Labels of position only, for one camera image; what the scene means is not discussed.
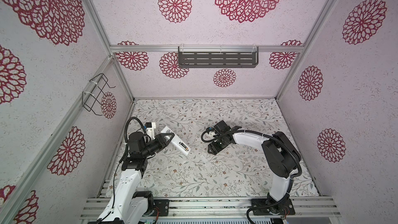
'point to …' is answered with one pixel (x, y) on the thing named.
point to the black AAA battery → (184, 146)
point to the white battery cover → (204, 159)
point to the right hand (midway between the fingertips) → (212, 146)
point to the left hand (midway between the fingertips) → (173, 137)
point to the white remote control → (176, 140)
